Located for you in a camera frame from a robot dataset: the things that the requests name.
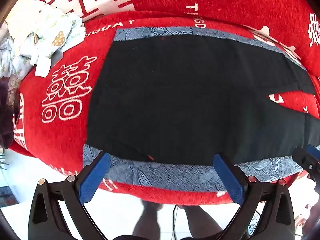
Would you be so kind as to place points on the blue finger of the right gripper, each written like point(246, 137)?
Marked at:
point(313, 151)
point(307, 162)

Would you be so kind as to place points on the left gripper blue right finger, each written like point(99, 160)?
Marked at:
point(231, 176)

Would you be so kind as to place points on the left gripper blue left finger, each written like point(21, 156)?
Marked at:
point(91, 176)

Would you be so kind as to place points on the black pants with blue waistband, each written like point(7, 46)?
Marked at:
point(168, 99)

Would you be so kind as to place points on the person bare legs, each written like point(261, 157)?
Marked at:
point(201, 224)

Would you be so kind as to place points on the red blanket with white characters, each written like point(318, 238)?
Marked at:
point(55, 109)

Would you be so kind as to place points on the red folded quilt with letters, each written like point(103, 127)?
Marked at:
point(290, 22)

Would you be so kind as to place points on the white floral patterned cloth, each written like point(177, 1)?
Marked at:
point(36, 34)

